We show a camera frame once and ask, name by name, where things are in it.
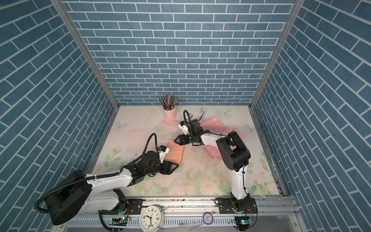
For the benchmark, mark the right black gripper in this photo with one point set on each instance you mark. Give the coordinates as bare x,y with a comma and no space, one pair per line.
182,138

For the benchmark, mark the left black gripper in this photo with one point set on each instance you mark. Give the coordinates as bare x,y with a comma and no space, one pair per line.
169,171

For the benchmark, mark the orange paper box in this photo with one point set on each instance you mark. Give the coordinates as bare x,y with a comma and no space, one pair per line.
175,153

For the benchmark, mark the toothpaste tube packet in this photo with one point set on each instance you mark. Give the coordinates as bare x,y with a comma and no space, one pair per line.
201,115

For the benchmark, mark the pink paper box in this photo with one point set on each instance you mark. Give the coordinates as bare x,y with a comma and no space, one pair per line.
216,128

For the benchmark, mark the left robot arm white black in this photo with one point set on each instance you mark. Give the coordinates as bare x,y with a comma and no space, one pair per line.
79,193

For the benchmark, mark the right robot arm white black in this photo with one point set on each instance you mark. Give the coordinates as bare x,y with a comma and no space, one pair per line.
234,153

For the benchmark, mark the pink pencil cup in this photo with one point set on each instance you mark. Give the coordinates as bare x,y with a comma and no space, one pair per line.
170,114

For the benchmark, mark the coloured pencils bunch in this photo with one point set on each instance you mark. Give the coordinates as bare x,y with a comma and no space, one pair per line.
168,102

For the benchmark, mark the white alarm clock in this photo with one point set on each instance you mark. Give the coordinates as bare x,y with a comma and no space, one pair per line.
152,219

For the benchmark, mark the purple tape roll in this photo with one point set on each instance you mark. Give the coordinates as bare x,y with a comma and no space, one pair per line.
208,218

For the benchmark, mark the left circuit board green led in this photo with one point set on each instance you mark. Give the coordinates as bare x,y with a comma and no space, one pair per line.
120,221

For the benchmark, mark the circuit board green led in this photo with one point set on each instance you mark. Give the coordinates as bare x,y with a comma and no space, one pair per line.
120,221
242,223

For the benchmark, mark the right circuit board green led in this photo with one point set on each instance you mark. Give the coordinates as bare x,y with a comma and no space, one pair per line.
242,223

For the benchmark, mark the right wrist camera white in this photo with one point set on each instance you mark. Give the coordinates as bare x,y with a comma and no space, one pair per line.
183,126

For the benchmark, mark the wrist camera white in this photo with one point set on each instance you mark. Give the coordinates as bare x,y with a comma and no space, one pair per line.
183,126
162,151

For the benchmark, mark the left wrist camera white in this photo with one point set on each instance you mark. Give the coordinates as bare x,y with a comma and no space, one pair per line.
162,151

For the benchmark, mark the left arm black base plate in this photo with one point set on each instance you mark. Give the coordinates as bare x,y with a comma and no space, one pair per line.
130,207

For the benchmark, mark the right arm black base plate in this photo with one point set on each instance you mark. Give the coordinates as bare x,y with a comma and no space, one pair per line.
233,206

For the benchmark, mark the aluminium front rail frame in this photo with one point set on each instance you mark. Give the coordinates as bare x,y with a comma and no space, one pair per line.
275,214

